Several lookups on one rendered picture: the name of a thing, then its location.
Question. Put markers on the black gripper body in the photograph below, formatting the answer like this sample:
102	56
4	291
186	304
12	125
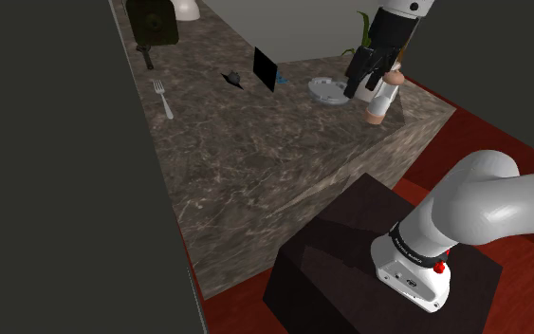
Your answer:
391	30

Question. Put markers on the small dark teapot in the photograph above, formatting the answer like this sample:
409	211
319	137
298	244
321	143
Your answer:
233	77

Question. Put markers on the silver fork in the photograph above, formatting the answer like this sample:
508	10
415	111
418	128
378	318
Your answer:
164	99

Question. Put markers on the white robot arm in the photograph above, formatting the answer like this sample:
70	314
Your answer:
474	203

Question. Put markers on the white rounded vase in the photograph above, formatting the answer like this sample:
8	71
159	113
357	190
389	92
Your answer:
186	9

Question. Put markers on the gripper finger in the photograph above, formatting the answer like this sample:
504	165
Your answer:
381	64
358	69

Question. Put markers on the dark green boxy appliance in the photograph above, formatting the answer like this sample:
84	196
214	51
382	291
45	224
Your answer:
152	21

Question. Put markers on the white and tan pepper mill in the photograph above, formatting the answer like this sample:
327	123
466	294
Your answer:
383	102

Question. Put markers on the green plant in white pot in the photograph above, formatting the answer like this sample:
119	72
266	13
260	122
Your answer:
364	32

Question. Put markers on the black flat tablet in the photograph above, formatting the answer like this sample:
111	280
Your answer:
265	68

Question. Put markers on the small blue object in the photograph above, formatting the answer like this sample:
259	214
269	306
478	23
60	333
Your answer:
282	78

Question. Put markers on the dark robot stand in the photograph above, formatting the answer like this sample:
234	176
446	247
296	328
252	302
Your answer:
340	259

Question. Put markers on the white round disc device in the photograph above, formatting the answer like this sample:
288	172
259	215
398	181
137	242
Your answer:
326	90

